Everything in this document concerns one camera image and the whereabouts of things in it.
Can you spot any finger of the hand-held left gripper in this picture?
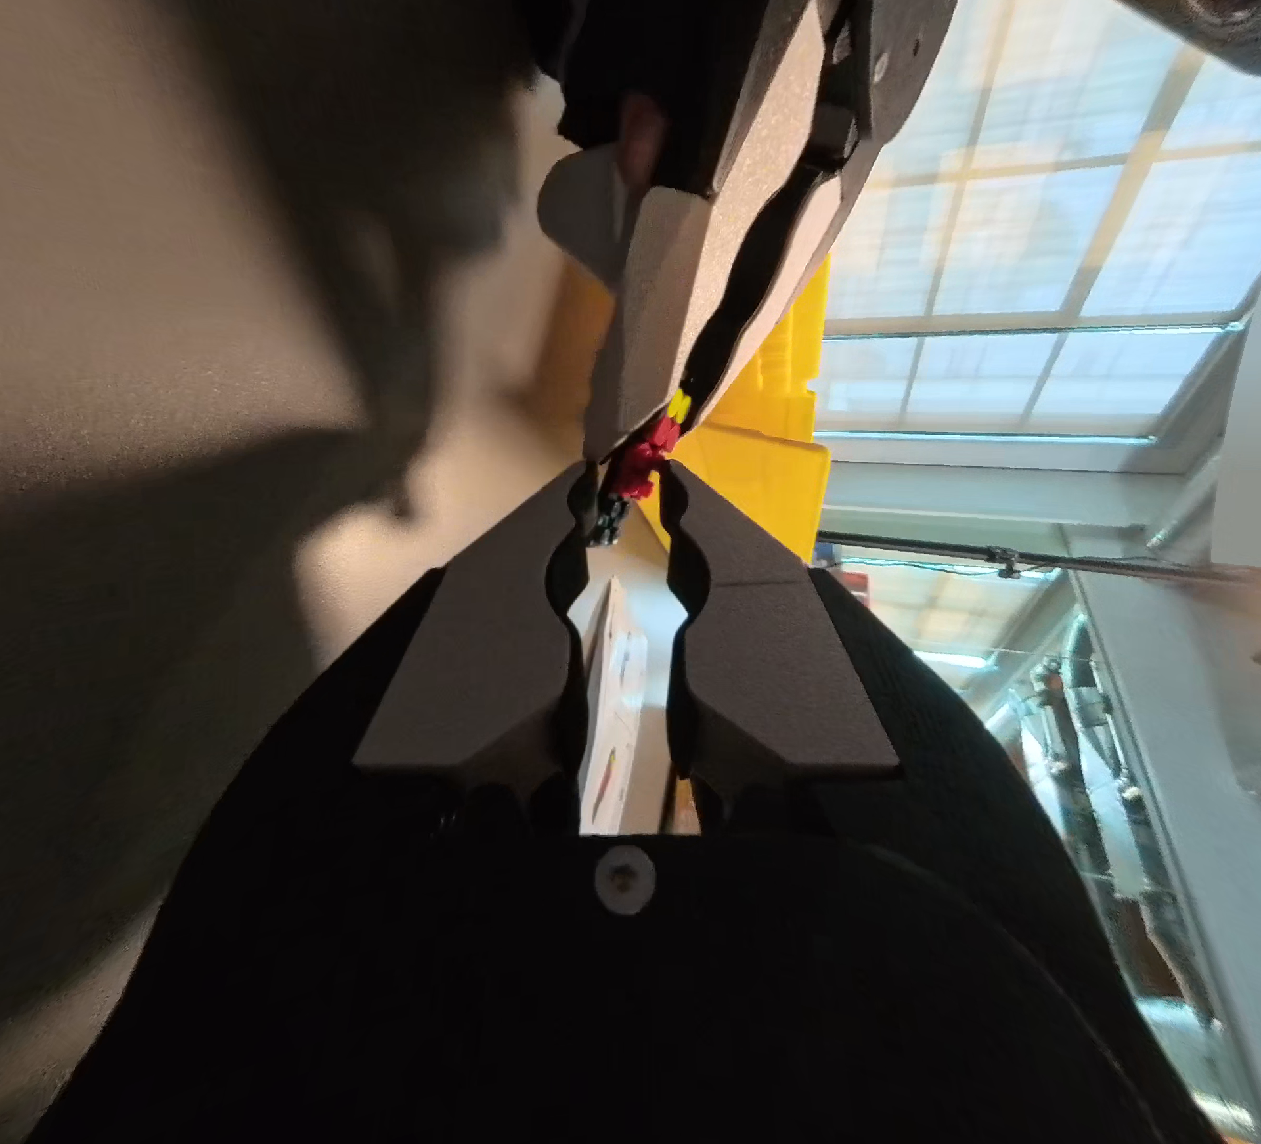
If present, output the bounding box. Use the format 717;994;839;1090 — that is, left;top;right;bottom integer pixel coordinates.
581;0;822;465
678;164;851;437

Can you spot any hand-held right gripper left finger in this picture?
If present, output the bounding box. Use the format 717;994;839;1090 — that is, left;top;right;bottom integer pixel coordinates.
352;458;601;796

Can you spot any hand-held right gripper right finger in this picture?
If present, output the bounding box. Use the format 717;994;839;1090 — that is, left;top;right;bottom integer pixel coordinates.
656;463;901;819

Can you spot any black lego plate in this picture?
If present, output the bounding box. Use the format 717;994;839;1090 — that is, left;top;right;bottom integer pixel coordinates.
587;473;636;546

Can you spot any lego instruction booklet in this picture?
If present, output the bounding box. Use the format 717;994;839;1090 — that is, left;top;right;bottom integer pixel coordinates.
579;573;655;835

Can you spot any person's left hand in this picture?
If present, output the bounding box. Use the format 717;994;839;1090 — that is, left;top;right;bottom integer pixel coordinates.
514;0;781;192

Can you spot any yellow plastic bin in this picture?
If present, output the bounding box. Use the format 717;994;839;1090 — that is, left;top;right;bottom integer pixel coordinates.
549;262;835;566

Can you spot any black stand pole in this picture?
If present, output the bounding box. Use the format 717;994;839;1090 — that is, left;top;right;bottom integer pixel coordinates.
814;529;1261;588

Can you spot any large window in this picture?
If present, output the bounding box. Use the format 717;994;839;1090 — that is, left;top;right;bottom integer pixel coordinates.
812;0;1261;481

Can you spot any silver ventilation duct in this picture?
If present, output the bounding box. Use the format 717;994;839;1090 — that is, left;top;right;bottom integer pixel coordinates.
983;616;1198;1020

